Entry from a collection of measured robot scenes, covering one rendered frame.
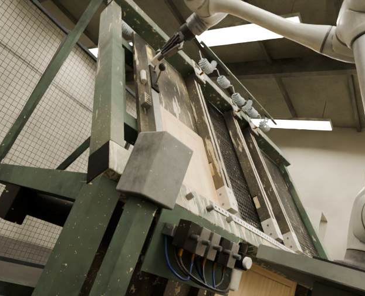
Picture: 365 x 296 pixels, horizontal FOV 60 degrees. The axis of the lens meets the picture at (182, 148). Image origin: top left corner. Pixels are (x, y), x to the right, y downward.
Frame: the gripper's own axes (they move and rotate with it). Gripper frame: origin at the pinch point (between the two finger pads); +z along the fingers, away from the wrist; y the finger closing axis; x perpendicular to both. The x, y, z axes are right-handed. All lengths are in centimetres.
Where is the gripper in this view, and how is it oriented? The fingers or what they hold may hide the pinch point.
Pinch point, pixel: (158, 58)
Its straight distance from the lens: 152.3
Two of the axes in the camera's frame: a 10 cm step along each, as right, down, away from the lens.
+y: 1.4, 7.2, -6.8
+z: -7.6, 5.2, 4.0
